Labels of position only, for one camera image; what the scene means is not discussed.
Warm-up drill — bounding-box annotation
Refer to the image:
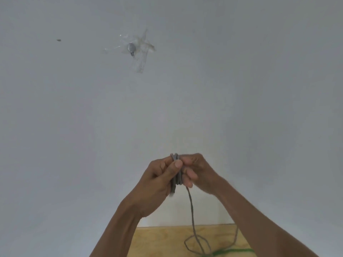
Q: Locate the grey cable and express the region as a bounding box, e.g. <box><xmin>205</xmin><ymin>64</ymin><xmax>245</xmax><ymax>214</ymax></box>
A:
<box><xmin>167</xmin><ymin>153</ymin><xmax>239</xmax><ymax>257</ymax></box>

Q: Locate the person's right forearm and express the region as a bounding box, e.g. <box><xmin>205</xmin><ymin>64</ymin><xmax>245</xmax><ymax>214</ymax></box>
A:
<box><xmin>214</xmin><ymin>179</ymin><xmax>319</xmax><ymax>257</ymax></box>

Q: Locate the person's left hand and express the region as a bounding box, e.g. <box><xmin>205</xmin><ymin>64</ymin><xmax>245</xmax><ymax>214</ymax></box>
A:
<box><xmin>126</xmin><ymin>155</ymin><xmax>185</xmax><ymax>218</ymax></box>

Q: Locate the green cable with black plugs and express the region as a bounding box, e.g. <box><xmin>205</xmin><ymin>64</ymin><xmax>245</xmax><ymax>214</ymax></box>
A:
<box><xmin>213</xmin><ymin>248</ymin><xmax>254</xmax><ymax>257</ymax></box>

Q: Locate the taped wall hook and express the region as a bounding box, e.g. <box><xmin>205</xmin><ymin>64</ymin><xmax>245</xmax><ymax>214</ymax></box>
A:
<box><xmin>104</xmin><ymin>29</ymin><xmax>157</xmax><ymax>74</ymax></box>

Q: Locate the person's right hand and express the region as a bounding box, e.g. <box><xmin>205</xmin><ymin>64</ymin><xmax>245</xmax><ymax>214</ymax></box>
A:
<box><xmin>180</xmin><ymin>153</ymin><xmax>225</xmax><ymax>196</ymax></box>

